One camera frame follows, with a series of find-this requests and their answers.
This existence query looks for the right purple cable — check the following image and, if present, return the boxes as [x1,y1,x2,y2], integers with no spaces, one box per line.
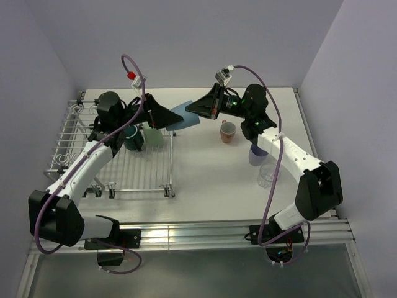
[231,64,312,264]

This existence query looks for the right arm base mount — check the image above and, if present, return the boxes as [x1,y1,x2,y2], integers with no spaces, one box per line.
[244,223,305,245]

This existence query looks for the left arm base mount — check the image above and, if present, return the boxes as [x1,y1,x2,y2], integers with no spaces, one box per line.
[84,229,143,274]

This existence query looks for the dark green mug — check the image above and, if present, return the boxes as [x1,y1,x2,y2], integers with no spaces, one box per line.
[123,125,145,152]

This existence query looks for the lilac cup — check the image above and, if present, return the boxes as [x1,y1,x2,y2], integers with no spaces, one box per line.
[248,144,268,166]

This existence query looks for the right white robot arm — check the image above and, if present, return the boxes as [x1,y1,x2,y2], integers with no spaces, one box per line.
[185,83,343,242]

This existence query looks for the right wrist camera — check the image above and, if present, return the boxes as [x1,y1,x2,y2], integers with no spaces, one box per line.
[215,65,234,87]

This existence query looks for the pink mug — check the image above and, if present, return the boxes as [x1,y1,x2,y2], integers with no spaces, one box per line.
[220,120,236,143]

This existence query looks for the clear glass tumbler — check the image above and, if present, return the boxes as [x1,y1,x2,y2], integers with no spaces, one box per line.
[257,163,280,189]

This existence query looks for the light green cup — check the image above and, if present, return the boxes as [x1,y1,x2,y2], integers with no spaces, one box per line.
[143,122,164,147]

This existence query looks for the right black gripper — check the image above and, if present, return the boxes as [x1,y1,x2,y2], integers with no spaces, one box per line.
[185,83,251,120]

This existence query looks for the blue cup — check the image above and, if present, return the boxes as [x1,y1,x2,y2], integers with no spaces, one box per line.
[166,101,200,131]

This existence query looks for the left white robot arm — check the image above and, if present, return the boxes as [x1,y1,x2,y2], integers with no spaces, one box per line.
[28,91,184,254]

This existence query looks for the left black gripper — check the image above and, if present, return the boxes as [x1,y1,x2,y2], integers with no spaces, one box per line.
[115,93,182,130]

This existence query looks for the white wire dish rack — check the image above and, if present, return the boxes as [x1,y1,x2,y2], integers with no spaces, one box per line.
[43,94,176,199]

